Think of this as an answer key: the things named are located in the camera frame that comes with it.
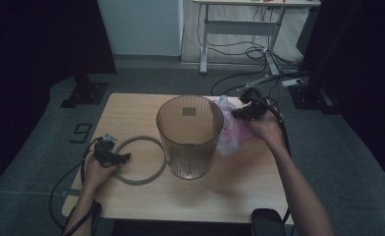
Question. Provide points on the white cabinet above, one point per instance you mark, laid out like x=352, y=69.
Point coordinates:
x=141, y=26

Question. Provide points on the person's left hand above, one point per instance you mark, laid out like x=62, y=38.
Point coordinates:
x=94, y=177

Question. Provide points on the pink and white plastic bag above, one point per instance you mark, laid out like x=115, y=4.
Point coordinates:
x=233, y=137

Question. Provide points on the person's right hand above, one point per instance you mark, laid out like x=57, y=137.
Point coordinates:
x=267, y=129

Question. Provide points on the black armrest pad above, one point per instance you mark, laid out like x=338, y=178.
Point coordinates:
x=265, y=223

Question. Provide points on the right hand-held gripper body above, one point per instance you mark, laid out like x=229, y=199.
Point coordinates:
x=256, y=109

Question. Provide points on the white desk frame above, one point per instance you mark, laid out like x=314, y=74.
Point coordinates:
x=239, y=28

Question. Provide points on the white power strip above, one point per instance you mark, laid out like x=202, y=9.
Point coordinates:
x=292, y=82

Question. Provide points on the dark curtain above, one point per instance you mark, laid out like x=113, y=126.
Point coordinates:
x=360, y=65
x=33, y=49

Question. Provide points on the black stand base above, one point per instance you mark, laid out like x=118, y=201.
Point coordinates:
x=311, y=98
x=85, y=93

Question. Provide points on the person's dark clothing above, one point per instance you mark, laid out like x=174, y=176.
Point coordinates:
x=180, y=229

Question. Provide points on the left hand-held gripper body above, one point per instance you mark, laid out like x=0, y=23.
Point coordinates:
x=104, y=154

